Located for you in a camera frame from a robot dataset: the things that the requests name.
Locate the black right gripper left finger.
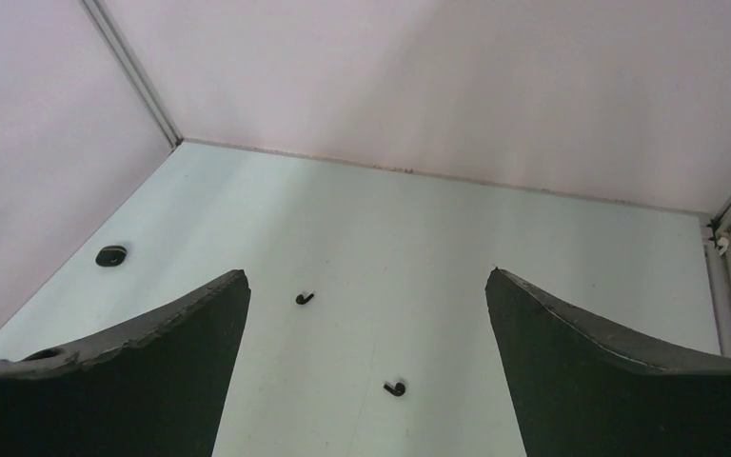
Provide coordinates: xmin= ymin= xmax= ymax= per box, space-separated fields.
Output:
xmin=0 ymin=270 xmax=251 ymax=456

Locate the black earbud far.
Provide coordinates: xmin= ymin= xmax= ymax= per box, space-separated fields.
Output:
xmin=295 ymin=293 xmax=314 ymax=306

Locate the black earbud near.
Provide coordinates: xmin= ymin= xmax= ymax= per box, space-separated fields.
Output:
xmin=383 ymin=382 xmax=406 ymax=397

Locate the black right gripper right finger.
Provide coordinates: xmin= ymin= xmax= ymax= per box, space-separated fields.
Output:
xmin=485 ymin=268 xmax=731 ymax=456

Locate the black earbud charging case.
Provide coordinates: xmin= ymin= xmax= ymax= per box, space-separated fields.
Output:
xmin=94 ymin=245 xmax=128 ymax=268

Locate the aluminium frame post left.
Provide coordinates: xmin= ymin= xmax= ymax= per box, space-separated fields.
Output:
xmin=80 ymin=0 xmax=184 ymax=151

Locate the black earbud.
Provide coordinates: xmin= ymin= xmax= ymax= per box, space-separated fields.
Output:
xmin=295 ymin=293 xmax=314 ymax=306
xmin=383 ymin=382 xmax=406 ymax=397

